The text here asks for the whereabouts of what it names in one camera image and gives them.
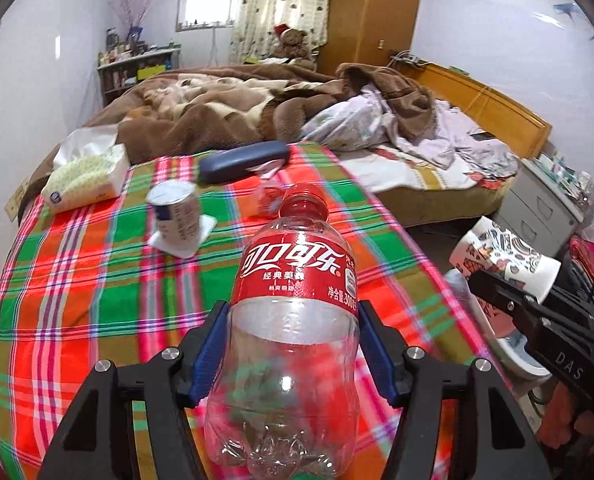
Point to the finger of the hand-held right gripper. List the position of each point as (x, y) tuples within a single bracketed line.
[(572, 302), (507, 302)]

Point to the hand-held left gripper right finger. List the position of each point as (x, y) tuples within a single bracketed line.
[(377, 355)]

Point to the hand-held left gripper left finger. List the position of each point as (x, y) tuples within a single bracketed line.
[(208, 355)]

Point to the patterned paper cup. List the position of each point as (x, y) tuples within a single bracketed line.
[(507, 255)]

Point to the white trash bin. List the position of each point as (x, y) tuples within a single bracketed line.
[(512, 355)]

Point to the red label cola bottle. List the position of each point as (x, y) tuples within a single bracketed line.
[(287, 270)]

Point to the person's right hand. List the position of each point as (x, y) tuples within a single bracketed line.
[(562, 415)]

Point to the pink red bag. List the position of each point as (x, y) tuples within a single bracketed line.
[(587, 260)]

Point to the grey drawer cabinet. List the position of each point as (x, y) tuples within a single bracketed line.
[(532, 205)]

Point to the white square card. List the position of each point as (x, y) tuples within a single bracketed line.
[(204, 227)]

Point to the pile of small cartons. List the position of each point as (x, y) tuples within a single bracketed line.
[(567, 175)]

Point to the plaid bed sheet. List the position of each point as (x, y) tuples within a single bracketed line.
[(92, 280)]

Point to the mustard patterned bed sheet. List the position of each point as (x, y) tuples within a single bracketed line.
[(427, 180)]

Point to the blue white tin can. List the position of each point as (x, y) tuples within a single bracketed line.
[(177, 210)]

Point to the dark phone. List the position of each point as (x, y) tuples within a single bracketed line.
[(482, 135)]

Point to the lilac crumpled cloth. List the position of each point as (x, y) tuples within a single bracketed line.
[(452, 130)]

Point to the wooden bed headboard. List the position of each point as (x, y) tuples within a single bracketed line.
[(502, 110)]

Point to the dark blue glasses case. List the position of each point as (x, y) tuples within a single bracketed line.
[(242, 160)]

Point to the yellow white tissue pack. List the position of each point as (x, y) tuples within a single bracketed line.
[(87, 175)]

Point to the dark brown fleece garment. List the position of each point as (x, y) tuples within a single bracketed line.
[(402, 95)]

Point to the white floral pillow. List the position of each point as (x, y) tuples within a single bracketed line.
[(347, 122)]

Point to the brown patterned blanket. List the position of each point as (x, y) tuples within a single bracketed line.
[(202, 105)]

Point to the white storage shelf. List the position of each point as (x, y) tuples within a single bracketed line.
[(127, 72)]

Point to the row of small bottles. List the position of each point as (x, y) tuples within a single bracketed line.
[(122, 47)]

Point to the wooden wardrobe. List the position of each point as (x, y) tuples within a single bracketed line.
[(372, 10)]

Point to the brown teddy bear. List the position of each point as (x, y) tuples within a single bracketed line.
[(292, 42)]

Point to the small window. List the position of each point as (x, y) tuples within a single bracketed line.
[(207, 7)]

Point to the dry branches in vase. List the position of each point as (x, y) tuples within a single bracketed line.
[(134, 12)]

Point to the patterned curtain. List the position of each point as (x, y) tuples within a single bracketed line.
[(277, 5)]

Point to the beige wall socket plate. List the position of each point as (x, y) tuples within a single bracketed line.
[(17, 205)]

